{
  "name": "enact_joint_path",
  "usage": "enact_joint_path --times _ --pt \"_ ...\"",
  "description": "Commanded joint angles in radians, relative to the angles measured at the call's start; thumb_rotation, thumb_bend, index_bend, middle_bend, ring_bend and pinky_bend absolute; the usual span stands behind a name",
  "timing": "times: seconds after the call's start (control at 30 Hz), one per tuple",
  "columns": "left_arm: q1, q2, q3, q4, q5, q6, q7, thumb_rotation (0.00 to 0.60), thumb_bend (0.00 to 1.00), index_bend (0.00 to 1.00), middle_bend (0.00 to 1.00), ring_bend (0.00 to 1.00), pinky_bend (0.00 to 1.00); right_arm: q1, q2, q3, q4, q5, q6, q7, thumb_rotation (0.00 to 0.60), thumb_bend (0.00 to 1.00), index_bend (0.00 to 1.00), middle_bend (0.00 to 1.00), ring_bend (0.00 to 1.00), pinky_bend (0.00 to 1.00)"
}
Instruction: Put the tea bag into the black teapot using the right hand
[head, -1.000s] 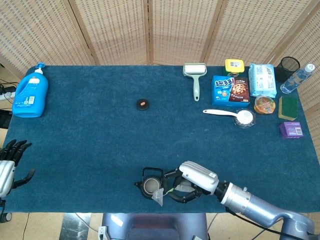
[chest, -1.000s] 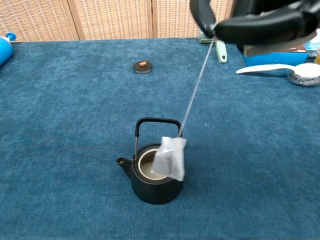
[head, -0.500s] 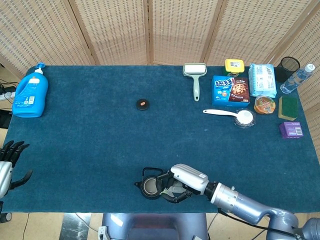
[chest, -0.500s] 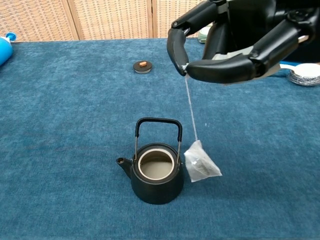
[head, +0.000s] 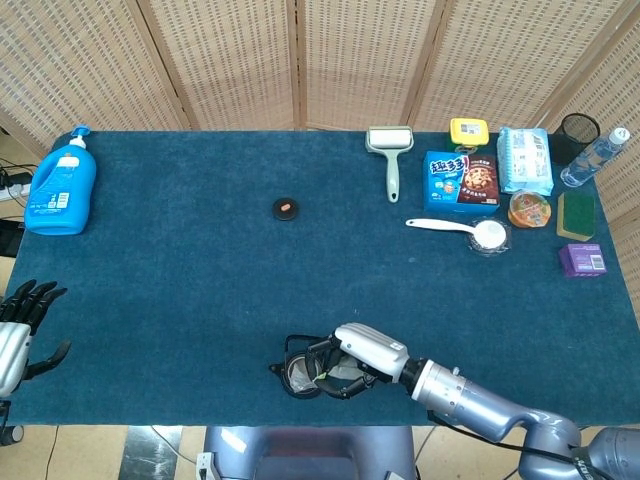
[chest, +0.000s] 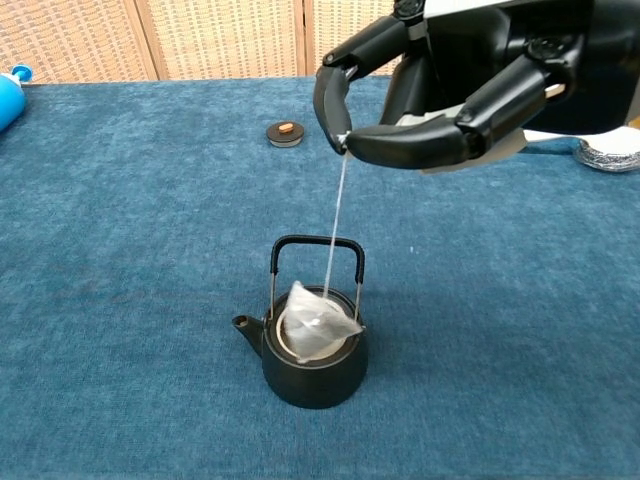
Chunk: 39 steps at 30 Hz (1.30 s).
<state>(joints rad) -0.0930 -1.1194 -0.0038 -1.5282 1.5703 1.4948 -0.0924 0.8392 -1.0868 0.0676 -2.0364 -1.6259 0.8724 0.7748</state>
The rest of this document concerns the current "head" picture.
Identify light blue wet wipes pack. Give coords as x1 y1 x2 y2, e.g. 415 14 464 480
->
496 126 555 197

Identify blue grey robot torso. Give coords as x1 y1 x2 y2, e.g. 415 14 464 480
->
197 425 419 480

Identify yellow lid green container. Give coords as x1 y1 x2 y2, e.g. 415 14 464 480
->
447 117 491 153

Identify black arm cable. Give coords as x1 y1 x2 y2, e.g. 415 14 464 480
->
426 408 640 480

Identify white power strip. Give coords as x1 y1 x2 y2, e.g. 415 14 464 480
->
0 181 32 201

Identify blue table cloth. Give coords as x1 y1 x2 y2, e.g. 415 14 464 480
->
3 130 640 428

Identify black teapot lid orange knob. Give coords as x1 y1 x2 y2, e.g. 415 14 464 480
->
271 197 301 222

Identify green lint roller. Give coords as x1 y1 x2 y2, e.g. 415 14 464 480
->
365 125 416 204

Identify green yellow sponge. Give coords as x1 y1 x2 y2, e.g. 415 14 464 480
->
556 191 597 243

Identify tea bag with green tag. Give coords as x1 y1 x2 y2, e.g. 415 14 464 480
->
290 363 329 392

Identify clear plastic water bottle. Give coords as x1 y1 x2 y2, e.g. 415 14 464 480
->
559 126 631 189

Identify blue detergent pump bottle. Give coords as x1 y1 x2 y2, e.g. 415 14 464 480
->
23 125 98 236

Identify woven bamboo folding screen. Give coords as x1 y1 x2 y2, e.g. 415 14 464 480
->
0 0 640 321

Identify white handled scrubber brush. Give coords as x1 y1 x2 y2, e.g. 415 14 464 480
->
404 217 513 259

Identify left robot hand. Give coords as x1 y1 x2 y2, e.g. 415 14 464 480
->
0 279 72 397

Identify black cast iron teapot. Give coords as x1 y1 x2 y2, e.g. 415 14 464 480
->
268 334 331 400

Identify black mesh pen holder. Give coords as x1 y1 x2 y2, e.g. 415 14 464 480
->
548 112 601 166

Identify orange jelly cup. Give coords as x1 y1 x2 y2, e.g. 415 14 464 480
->
507 189 553 230

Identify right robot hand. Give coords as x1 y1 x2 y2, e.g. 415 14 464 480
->
304 323 412 401

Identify purple small box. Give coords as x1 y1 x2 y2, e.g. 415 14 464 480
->
557 243 608 279

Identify blue cookie box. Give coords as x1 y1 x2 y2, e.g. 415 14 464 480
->
423 150 501 217

